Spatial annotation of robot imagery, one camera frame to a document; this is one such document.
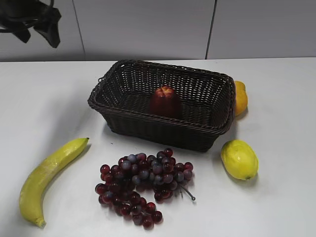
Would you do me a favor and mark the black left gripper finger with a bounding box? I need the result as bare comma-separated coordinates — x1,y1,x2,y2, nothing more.
34,21,60,48

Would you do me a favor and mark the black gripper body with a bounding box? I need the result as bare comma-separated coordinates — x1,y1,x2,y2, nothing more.
0,0,61,30

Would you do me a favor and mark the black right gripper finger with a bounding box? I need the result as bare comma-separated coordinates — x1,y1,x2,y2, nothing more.
11,29,31,43

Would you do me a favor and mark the dark red apple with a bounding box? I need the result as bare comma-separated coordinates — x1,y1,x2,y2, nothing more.
149,85,181,119

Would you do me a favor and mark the black woven basket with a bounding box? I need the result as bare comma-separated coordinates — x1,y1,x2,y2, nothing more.
88,60,236,152

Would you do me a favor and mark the orange fruit behind basket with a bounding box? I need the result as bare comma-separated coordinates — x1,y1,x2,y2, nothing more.
235,81,248,116

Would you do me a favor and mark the yellow banana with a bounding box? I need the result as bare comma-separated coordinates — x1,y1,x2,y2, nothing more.
19,138,89,228

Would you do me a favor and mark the red grape bunch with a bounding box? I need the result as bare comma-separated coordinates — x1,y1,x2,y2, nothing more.
95,148,196,229

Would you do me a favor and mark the yellow lemon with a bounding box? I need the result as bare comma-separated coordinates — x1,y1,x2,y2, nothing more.
221,140,259,181

